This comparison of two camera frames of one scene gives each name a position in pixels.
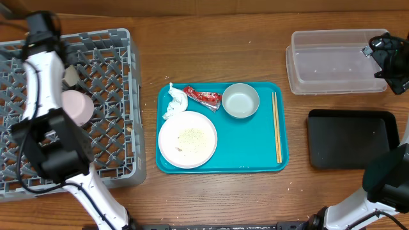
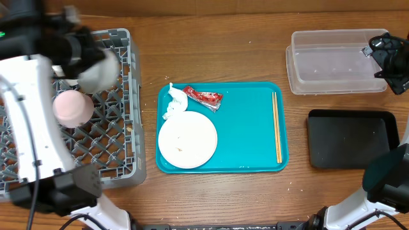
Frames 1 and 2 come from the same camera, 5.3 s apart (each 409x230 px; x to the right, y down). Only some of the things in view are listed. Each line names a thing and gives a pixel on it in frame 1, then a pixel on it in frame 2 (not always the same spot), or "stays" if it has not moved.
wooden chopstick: [275, 128] stays
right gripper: [386, 55] stays
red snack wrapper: [209, 99] stays
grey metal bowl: [240, 100] → [101, 77]
